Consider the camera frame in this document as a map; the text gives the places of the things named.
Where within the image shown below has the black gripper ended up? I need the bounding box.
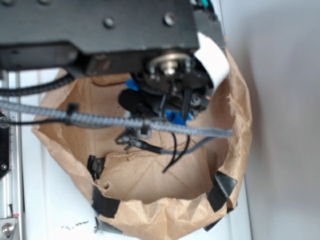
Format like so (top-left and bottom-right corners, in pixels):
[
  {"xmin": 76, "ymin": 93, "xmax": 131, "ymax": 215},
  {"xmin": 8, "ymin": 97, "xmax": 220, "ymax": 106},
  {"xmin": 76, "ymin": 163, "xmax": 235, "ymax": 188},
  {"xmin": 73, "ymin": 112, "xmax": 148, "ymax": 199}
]
[{"xmin": 118, "ymin": 53, "xmax": 215, "ymax": 125}]

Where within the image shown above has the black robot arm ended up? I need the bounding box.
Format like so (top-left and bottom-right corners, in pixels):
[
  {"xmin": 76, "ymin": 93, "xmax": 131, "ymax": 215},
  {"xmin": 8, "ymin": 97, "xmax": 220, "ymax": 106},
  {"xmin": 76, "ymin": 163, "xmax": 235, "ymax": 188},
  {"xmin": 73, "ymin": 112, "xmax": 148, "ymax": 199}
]
[{"xmin": 0, "ymin": 0, "xmax": 225, "ymax": 119}]

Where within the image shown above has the white paper label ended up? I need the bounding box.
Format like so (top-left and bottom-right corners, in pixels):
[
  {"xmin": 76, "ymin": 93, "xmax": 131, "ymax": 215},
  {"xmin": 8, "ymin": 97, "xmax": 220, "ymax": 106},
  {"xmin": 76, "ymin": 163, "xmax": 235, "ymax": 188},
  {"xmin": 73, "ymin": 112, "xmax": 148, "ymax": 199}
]
[{"xmin": 193, "ymin": 31, "xmax": 231, "ymax": 95}]

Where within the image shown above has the black tape bottom right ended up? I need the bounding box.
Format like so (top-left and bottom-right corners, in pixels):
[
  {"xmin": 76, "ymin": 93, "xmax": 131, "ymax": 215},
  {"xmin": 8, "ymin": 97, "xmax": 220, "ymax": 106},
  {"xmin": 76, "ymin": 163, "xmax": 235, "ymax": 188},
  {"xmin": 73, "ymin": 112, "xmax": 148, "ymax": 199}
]
[{"xmin": 207, "ymin": 171, "xmax": 238, "ymax": 212}]

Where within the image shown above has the black tape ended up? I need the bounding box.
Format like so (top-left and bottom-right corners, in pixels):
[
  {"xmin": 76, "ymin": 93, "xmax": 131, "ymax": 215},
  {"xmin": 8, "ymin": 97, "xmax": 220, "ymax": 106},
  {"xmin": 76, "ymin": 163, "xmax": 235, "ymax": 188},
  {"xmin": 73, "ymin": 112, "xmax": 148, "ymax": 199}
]
[
  {"xmin": 207, "ymin": 171, "xmax": 238, "ymax": 212},
  {"xmin": 92, "ymin": 186, "xmax": 121, "ymax": 219},
  {"xmin": 87, "ymin": 155, "xmax": 105, "ymax": 181}
]

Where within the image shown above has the black tape inner left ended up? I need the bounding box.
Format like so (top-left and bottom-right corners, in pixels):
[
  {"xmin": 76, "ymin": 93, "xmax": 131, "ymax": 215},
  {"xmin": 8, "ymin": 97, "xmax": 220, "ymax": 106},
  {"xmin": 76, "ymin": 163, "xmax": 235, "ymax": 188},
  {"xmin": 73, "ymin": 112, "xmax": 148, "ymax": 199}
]
[{"xmin": 87, "ymin": 155, "xmax": 105, "ymax": 181}]

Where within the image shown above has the brown paper bag bin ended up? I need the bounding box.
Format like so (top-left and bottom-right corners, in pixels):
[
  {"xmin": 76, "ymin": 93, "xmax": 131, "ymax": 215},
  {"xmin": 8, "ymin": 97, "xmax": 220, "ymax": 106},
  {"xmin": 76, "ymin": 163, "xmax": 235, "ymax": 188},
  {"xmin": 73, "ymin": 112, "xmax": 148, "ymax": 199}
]
[{"xmin": 32, "ymin": 53, "xmax": 253, "ymax": 240}]

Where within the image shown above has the black tape bottom left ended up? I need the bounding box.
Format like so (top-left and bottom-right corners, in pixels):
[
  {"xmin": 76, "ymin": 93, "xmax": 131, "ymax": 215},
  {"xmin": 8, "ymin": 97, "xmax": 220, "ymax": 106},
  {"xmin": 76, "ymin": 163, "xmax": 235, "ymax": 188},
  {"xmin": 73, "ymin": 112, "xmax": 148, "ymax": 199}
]
[{"xmin": 92, "ymin": 186, "xmax": 121, "ymax": 219}]

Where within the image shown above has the grey braided cable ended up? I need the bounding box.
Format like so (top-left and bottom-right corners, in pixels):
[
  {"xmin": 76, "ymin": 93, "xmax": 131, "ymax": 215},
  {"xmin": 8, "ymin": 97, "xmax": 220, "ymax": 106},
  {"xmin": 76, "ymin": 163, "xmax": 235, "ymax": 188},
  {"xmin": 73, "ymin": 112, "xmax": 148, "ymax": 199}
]
[{"xmin": 0, "ymin": 99, "xmax": 233, "ymax": 139}]

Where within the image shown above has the black braided cable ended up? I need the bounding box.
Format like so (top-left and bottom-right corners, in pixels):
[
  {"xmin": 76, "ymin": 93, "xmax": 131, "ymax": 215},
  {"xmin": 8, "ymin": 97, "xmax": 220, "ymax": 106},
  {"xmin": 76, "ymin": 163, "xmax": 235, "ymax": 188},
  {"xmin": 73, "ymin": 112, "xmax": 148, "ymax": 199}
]
[{"xmin": 0, "ymin": 73, "xmax": 76, "ymax": 97}]

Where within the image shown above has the black bracket with screws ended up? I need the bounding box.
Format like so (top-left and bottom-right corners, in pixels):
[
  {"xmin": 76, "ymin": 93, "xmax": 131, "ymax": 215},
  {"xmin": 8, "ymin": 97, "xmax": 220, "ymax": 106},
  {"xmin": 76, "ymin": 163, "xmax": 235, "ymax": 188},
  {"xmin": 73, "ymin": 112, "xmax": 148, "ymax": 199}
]
[{"xmin": 0, "ymin": 112, "xmax": 11, "ymax": 180}]

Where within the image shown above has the metal rail frame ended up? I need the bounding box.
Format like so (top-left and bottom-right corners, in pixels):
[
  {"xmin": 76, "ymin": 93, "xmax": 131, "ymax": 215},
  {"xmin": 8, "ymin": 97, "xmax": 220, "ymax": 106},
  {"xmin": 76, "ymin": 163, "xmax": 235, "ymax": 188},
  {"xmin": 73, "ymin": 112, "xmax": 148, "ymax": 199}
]
[{"xmin": 0, "ymin": 71, "xmax": 26, "ymax": 240}]

